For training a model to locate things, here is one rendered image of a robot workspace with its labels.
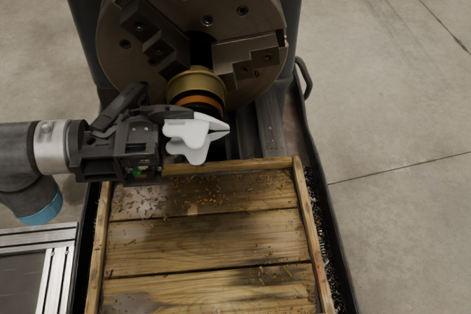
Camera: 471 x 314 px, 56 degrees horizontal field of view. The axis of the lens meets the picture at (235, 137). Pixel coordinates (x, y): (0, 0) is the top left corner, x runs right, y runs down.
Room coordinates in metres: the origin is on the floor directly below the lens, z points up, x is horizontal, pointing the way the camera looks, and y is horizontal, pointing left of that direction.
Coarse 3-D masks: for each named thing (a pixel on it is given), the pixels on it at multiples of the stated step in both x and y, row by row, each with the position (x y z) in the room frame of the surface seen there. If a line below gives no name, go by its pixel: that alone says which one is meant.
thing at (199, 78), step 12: (192, 72) 0.48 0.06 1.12; (204, 72) 0.48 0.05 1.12; (168, 84) 0.47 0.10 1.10; (180, 84) 0.46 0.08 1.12; (192, 84) 0.45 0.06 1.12; (204, 84) 0.46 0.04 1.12; (216, 84) 0.47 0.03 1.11; (168, 96) 0.46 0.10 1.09; (180, 96) 0.44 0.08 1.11; (192, 96) 0.44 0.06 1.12; (204, 96) 0.44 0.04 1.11; (216, 96) 0.45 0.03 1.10; (192, 108) 0.42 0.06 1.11; (204, 108) 0.42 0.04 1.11; (216, 108) 0.43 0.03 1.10
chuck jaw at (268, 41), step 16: (272, 32) 0.58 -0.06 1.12; (224, 48) 0.55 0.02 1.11; (240, 48) 0.55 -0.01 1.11; (256, 48) 0.54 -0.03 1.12; (272, 48) 0.54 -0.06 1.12; (224, 64) 0.51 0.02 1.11; (240, 64) 0.52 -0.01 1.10; (256, 64) 0.54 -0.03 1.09; (272, 64) 0.54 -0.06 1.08; (224, 80) 0.49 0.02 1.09; (240, 80) 0.52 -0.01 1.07
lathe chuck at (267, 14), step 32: (160, 0) 0.57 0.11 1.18; (192, 0) 0.57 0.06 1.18; (224, 0) 0.57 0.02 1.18; (256, 0) 0.58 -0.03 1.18; (96, 32) 0.56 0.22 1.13; (128, 32) 0.56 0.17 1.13; (224, 32) 0.57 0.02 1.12; (256, 32) 0.58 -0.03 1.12; (128, 64) 0.56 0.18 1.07; (160, 96) 0.56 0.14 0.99; (256, 96) 0.58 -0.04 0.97
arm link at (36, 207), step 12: (36, 180) 0.35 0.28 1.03; (48, 180) 0.37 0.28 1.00; (0, 192) 0.34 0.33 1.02; (12, 192) 0.33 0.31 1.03; (24, 192) 0.34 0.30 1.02; (36, 192) 0.35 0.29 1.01; (48, 192) 0.36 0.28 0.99; (60, 192) 0.39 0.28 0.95; (12, 204) 0.33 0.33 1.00; (24, 204) 0.33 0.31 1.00; (36, 204) 0.34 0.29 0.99; (48, 204) 0.35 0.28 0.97; (60, 204) 0.37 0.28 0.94; (24, 216) 0.33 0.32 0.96; (36, 216) 0.34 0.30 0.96; (48, 216) 0.34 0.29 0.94
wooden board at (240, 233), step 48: (144, 192) 0.43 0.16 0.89; (192, 192) 0.43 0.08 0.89; (240, 192) 0.43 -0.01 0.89; (288, 192) 0.43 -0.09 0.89; (96, 240) 0.32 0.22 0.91; (144, 240) 0.33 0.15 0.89; (192, 240) 0.33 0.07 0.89; (240, 240) 0.33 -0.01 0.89; (288, 240) 0.33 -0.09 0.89; (96, 288) 0.25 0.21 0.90; (144, 288) 0.25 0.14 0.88; (192, 288) 0.25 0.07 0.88; (240, 288) 0.25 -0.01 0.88; (288, 288) 0.25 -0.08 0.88
